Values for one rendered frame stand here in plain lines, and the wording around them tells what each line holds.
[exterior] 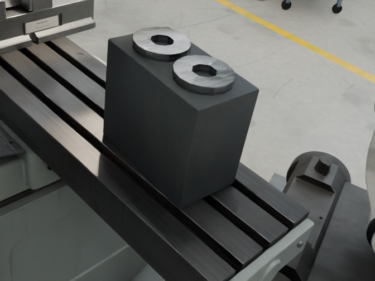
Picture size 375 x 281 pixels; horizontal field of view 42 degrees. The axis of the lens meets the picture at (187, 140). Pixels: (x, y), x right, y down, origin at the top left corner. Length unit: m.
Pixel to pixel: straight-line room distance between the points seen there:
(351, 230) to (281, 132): 1.35
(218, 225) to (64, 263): 0.64
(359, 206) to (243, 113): 0.85
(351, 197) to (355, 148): 1.28
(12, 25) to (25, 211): 0.39
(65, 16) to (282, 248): 0.73
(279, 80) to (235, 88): 2.49
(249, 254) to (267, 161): 1.76
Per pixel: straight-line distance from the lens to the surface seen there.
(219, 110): 0.67
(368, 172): 1.21
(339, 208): 1.47
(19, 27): 1.14
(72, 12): 1.20
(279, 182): 1.74
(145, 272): 1.64
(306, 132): 2.77
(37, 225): 1.14
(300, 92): 3.12
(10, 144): 0.98
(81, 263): 1.37
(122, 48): 0.76
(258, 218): 0.78
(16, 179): 1.03
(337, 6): 4.46
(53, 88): 1.00
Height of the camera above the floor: 1.50
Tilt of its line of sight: 37 degrees down
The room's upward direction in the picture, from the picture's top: 11 degrees clockwise
